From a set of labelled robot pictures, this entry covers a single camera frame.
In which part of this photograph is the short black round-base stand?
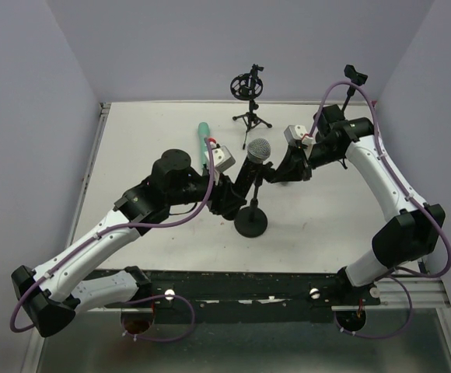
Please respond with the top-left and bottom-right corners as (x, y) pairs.
(234, 162), (273, 238)

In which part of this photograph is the black microphone silver grille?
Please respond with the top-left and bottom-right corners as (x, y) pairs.
(233, 138), (271, 198)

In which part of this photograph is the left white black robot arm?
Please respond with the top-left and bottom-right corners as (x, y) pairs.
(11, 148), (256, 337)

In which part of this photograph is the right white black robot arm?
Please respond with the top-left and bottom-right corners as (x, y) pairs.
(267, 105), (446, 292)

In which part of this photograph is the tall black round-base stand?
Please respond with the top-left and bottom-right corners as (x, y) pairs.
(342, 64), (368, 112)

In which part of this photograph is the mint green microphone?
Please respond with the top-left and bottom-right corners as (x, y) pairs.
(198, 122), (210, 167)

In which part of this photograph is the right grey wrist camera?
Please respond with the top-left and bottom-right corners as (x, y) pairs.
(284, 125), (316, 149)

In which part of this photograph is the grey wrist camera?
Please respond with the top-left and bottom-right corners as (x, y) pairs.
(284, 125), (316, 149)
(204, 138), (236, 183)

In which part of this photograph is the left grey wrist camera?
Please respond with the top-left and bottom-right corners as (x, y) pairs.
(204, 138), (236, 183)

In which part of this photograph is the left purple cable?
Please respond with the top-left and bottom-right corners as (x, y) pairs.
(10, 139), (196, 343)

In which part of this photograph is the black tripod shock mount stand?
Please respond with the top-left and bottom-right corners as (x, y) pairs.
(229, 64), (273, 150)

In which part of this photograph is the black mounting base plate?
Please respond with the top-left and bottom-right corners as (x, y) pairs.
(133, 270), (380, 324)

